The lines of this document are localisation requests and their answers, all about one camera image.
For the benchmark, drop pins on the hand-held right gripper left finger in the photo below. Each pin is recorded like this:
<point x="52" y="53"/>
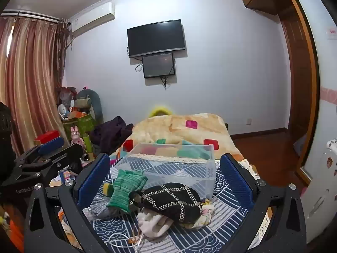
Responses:
<point x="92" y="179"/>

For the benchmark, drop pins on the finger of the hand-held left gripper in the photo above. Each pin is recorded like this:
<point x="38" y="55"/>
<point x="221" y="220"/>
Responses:
<point x="68" y="152"/>
<point x="51" y="143"/>

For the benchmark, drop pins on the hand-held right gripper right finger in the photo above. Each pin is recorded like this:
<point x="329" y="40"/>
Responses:
<point x="235" y="180"/>

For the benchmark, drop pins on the green knitted glove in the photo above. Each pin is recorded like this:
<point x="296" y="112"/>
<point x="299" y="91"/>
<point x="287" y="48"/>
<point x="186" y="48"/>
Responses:
<point x="126" y="187"/>

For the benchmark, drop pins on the clear plastic storage box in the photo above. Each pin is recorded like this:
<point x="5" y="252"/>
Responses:
<point x="172" y="164"/>

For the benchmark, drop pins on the white cloth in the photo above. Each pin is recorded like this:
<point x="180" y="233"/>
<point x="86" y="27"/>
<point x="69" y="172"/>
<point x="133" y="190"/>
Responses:
<point x="154" y="225"/>

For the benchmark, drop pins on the red box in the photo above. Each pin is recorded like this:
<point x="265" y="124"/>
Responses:
<point x="46" y="136"/>

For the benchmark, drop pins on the pink rabbit toy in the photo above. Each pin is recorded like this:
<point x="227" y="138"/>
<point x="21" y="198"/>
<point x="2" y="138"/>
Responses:
<point x="76" y="135"/>

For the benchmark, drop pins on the green bottle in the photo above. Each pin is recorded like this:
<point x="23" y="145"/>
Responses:
<point x="87" y="143"/>

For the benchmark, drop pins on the grey mesh cloth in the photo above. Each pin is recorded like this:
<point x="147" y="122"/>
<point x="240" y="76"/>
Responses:
<point x="98" y="208"/>

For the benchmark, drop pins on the green storage box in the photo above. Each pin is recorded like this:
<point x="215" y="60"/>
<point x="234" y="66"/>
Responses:
<point x="83" y="122"/>

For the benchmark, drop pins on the dark purple garment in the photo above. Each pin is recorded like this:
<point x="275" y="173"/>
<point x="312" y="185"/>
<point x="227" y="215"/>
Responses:
<point x="110" y="134"/>

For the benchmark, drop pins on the patterned light cloth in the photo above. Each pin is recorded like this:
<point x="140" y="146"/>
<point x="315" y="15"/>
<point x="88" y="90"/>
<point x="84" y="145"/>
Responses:
<point x="202" y="213"/>

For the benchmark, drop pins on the grey plush pillow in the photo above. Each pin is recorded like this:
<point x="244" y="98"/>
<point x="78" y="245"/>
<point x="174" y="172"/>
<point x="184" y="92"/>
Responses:
<point x="92" y="102"/>

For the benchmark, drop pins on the striped pink curtain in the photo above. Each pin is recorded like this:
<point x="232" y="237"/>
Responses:
<point x="29" y="84"/>

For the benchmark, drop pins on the beige blanket with coloured squares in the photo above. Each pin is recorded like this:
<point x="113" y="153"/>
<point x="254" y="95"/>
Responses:
<point x="184" y="130"/>

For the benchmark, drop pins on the white appliance with stickers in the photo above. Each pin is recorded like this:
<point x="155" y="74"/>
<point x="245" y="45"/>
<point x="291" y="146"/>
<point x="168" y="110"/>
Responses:
<point x="320" y="192"/>

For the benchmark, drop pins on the yellow fluffy toy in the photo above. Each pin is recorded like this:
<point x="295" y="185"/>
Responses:
<point x="159" y="110"/>

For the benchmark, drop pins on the white air conditioner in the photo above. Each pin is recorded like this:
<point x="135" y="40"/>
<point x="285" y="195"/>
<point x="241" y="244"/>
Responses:
<point x="92" y="18"/>

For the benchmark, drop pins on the wall socket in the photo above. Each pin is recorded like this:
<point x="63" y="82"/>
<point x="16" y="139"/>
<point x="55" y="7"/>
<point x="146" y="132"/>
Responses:
<point x="249" y="122"/>

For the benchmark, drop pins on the wooden door frame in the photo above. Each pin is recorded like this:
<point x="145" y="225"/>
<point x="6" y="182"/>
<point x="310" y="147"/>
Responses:
<point x="300" y="84"/>

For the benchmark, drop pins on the small wall monitor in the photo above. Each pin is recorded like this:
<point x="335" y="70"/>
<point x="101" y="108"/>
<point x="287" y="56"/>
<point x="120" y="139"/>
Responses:
<point x="158" y="65"/>

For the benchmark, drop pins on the large wall television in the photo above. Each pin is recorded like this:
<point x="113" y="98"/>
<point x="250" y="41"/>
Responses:
<point x="156" y="38"/>

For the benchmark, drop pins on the wall light switch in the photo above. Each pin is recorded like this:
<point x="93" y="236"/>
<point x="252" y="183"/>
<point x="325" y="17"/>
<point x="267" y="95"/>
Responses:
<point x="332" y="33"/>

